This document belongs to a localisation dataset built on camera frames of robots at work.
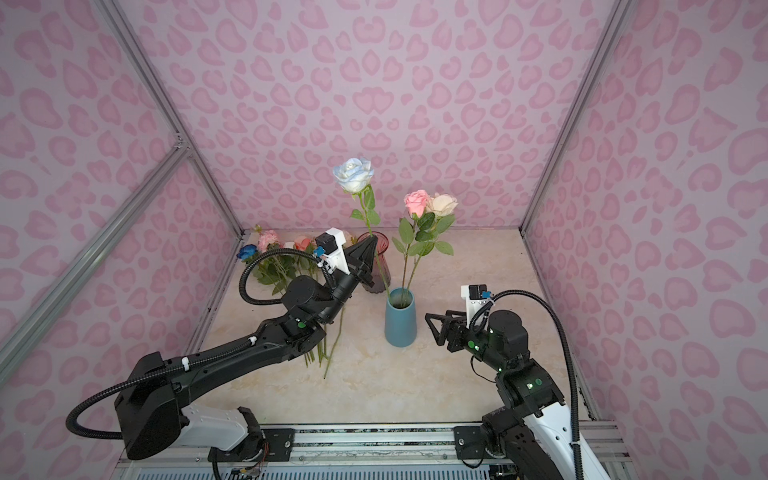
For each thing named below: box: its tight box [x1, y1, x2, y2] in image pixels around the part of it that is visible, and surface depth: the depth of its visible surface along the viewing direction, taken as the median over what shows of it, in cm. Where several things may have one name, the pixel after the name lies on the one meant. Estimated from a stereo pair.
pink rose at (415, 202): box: [392, 189, 435, 289], surface depth 70 cm
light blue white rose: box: [334, 158, 391, 300], surface depth 55 cm
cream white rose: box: [406, 193, 459, 290], surface depth 70 cm
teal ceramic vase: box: [385, 287, 417, 348], surface depth 80 cm
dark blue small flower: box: [236, 244, 258, 261], surface depth 108 cm
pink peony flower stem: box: [258, 229, 280, 253], surface depth 106 cm
